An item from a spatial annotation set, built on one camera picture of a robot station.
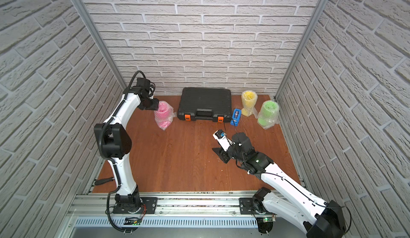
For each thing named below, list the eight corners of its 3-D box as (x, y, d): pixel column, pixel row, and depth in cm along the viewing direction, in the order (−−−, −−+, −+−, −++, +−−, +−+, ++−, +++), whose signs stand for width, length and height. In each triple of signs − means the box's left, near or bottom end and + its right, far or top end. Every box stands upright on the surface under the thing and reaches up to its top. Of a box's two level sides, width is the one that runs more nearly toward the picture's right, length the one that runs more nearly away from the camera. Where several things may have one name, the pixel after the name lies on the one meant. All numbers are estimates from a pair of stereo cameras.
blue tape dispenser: (229, 124, 106) (230, 120, 102) (233, 112, 113) (234, 107, 109) (237, 126, 105) (238, 122, 101) (240, 114, 112) (242, 109, 108)
